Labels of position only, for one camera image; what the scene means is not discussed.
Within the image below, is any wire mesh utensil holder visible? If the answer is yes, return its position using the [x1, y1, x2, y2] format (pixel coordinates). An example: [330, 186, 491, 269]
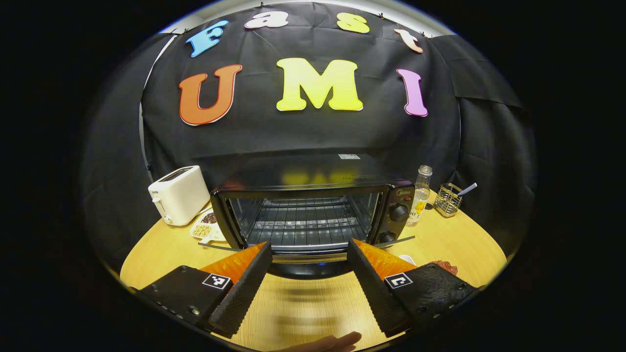
[433, 183, 463, 218]

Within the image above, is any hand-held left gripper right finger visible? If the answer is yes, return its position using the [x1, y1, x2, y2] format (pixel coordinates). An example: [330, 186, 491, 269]
[346, 238, 479, 338]

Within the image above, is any white divided snack dish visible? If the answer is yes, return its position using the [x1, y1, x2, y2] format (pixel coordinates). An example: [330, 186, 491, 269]
[190, 208, 228, 245]

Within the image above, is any black backdrop cloth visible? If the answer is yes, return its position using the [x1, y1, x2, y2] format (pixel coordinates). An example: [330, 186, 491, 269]
[81, 2, 538, 274]

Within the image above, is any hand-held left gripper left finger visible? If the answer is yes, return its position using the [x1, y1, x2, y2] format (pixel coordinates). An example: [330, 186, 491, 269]
[138, 241, 272, 338]

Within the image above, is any black electric oven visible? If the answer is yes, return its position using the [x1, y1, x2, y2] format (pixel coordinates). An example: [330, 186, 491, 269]
[198, 154, 417, 280]

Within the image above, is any clear bottle with yellow label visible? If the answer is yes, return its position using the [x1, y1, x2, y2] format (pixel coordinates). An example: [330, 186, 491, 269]
[406, 165, 433, 227]

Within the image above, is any white toaster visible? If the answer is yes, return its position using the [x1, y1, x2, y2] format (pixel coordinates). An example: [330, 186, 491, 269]
[148, 165, 211, 226]

